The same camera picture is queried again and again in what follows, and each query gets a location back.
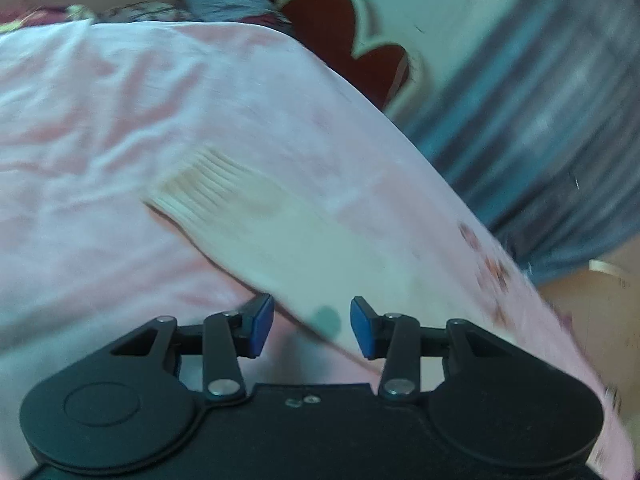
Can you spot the small white garment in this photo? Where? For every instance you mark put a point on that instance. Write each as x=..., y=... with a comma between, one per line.
x=300, y=240

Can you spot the blue grey curtain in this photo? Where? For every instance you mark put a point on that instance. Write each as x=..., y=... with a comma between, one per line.
x=545, y=110

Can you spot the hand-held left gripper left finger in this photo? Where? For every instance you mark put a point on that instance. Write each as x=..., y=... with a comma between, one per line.
x=261, y=325

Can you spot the red and cream headboard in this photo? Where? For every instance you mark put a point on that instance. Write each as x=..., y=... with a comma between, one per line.
x=345, y=30

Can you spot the pink floral bed sheet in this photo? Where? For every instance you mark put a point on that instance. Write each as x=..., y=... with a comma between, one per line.
x=90, y=125

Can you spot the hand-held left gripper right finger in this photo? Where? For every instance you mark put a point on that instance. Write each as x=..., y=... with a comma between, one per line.
x=363, y=327

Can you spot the blue grey cloth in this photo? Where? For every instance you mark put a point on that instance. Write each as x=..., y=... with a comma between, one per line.
x=225, y=2

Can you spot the pile of clothes on bed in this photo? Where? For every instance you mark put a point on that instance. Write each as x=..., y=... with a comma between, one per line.
x=45, y=15

